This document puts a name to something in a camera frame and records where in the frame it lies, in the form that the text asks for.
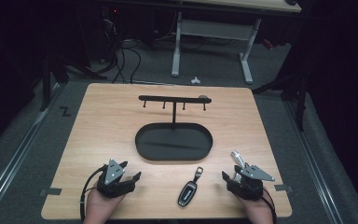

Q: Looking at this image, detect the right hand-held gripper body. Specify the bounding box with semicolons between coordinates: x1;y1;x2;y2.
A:
227;164;276;202

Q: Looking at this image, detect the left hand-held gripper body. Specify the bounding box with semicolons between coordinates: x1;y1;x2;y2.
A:
96;158;137;199

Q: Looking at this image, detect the black car key fob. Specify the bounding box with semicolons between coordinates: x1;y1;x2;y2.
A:
176;166;205;208

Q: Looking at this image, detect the black key rack with tray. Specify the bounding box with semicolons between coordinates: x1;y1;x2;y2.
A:
134;94;214;162

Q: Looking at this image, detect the person's left hand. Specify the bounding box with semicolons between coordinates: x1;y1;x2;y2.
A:
83;186;126;224

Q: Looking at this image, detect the person's right hand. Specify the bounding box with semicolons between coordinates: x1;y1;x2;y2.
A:
234;192;276;224

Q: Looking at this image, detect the grey tape piece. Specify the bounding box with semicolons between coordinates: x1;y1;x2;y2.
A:
273;184;294;192
39;187;63;197

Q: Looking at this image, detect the black metal stand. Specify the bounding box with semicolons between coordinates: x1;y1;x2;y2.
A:
39;52;71;112
251;62;311;132

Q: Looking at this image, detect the white-framed desk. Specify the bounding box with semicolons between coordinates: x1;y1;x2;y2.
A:
171;0;302;85

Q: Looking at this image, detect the dark equipment with red light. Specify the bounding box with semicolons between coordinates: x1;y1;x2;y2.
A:
101;4;122;41

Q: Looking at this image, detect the left hand-held gripper cable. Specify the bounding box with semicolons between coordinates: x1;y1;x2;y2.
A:
79;165;108;223

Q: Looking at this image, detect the hand-held gripper cable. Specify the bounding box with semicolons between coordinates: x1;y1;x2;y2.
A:
261;186;278;218
79;165;108;223

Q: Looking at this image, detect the right hand-held gripper cable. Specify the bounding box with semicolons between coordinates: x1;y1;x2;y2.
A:
261;186;278;218

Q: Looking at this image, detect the metal floor rail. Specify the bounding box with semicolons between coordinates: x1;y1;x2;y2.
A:
283;101;344;224
0;83;62;218

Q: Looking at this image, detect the black cable bundle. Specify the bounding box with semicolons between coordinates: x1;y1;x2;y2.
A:
89;18;120;76

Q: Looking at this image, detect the black looping floor cable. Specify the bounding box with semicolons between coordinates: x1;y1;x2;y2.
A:
111;46;143;85

